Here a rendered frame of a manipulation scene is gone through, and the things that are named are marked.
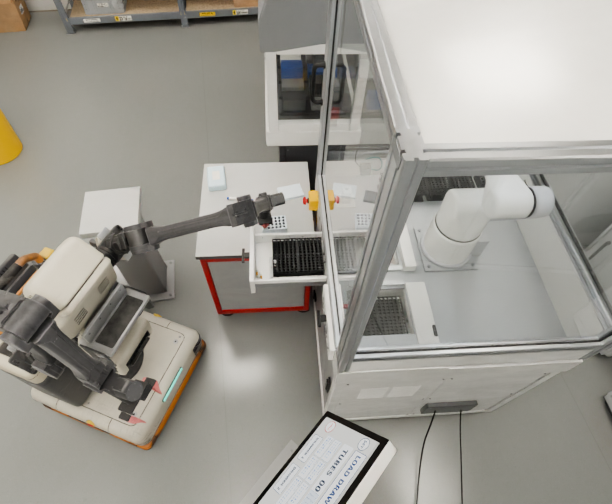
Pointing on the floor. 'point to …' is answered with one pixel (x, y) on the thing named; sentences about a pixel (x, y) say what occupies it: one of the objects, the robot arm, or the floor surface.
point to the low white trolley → (225, 278)
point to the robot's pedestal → (120, 203)
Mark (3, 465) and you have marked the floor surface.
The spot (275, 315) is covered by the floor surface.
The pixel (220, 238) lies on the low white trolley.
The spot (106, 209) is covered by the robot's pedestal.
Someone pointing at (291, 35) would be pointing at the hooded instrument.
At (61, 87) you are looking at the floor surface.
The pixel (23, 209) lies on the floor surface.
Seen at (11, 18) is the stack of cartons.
